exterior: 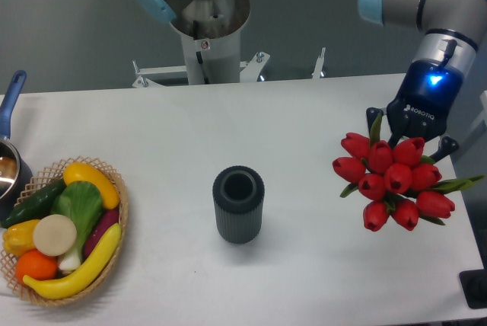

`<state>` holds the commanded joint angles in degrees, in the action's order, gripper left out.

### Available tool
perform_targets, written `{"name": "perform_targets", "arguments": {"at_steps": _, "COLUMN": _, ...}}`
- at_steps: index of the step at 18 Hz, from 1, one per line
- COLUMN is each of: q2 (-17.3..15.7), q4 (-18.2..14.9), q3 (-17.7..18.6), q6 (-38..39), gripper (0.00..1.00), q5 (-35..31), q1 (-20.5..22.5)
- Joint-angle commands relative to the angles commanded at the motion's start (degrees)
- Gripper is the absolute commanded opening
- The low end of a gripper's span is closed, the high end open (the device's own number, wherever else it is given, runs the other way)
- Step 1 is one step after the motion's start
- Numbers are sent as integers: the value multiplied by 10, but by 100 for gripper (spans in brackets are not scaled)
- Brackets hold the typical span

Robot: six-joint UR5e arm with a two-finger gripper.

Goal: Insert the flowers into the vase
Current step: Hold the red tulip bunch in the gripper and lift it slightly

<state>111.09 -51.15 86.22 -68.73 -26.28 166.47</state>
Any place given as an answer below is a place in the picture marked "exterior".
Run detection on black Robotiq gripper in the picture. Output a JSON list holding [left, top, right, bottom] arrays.
[[366, 60, 463, 162]]

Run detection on red tulip bouquet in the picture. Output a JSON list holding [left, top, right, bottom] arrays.
[[332, 126, 484, 232]]

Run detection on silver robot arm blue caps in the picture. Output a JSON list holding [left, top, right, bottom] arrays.
[[358, 0, 486, 161]]

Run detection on dark grey ribbed vase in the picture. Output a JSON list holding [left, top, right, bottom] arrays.
[[212, 165, 265, 245]]

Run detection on black device at edge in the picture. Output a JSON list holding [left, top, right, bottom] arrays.
[[459, 269, 486, 309]]

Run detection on purple eggplant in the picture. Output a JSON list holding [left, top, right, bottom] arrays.
[[83, 208, 119, 260]]

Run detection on green bok choy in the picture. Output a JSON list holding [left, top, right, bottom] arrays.
[[50, 181, 103, 275]]

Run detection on yellow squash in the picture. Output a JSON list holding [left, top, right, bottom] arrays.
[[62, 161, 119, 209]]

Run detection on yellow banana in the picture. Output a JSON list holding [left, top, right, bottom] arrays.
[[23, 223, 122, 300]]

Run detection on beige round slice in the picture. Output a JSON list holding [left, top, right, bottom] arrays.
[[33, 214, 77, 257]]

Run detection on green cucumber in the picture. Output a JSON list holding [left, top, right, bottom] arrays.
[[1, 179, 66, 229]]

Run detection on orange fruit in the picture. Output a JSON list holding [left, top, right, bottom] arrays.
[[15, 250, 58, 283]]

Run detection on yellow bell pepper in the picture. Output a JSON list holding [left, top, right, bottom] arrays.
[[2, 219, 40, 257]]

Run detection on woven wicker basket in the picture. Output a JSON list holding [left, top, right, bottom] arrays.
[[1, 157, 128, 306]]

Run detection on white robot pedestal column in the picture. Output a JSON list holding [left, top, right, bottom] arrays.
[[170, 0, 250, 85]]

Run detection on white metal mounting frame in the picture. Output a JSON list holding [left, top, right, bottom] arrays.
[[132, 47, 327, 88]]

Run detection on blue handled saucepan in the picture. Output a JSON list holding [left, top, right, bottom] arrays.
[[1, 70, 32, 220]]

